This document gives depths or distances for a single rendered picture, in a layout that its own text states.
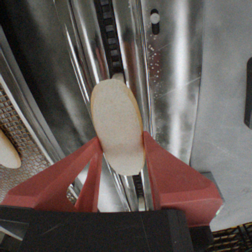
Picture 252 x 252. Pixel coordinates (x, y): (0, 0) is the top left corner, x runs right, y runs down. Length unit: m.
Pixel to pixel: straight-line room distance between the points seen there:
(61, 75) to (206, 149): 0.28
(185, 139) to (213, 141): 0.10
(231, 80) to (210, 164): 0.18
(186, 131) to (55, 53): 0.20
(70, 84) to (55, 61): 0.04
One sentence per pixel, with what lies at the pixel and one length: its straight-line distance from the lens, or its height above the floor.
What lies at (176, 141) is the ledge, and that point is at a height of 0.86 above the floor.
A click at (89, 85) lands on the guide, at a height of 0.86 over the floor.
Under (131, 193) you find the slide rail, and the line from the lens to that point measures 0.33.
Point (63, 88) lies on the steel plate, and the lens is 0.22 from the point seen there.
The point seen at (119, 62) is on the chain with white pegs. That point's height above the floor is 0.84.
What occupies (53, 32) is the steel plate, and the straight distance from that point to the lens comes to 0.21.
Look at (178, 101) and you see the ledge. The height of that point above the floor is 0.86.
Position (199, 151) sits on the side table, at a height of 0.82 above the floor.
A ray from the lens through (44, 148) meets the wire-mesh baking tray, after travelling 0.19.
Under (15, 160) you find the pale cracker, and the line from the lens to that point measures 0.22.
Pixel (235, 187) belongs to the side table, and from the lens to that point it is 0.48.
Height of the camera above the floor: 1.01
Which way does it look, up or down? 55 degrees down
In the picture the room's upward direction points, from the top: 178 degrees counter-clockwise
